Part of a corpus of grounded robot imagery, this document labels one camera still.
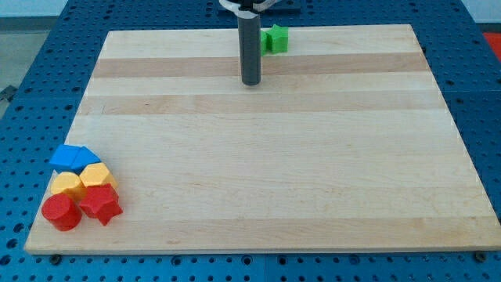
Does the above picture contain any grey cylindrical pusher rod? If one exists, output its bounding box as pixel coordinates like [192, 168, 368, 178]
[238, 13, 261, 86]

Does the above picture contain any red cylinder block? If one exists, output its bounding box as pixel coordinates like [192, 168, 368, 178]
[41, 193, 82, 232]

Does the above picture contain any yellow cylinder block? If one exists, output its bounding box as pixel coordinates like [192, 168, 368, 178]
[49, 172, 87, 202]

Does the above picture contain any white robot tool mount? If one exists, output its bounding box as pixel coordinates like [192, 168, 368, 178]
[218, 0, 281, 20]

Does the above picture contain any green star block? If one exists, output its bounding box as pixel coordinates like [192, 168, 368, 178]
[266, 24, 289, 54]

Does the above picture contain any red star block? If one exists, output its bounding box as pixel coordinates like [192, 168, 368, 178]
[79, 183, 123, 226]

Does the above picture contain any green block behind rod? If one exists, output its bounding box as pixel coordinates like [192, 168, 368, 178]
[260, 31, 268, 56]

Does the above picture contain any blue triangle block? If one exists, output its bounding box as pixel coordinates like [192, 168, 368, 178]
[70, 146, 101, 174]

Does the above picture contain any blue cube block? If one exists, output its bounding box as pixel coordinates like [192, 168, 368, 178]
[49, 144, 81, 172]

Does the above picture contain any yellow hexagon block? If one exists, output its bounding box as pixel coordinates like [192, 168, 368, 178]
[79, 162, 118, 190]

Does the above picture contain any wooden board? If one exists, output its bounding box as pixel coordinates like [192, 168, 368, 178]
[25, 24, 500, 255]

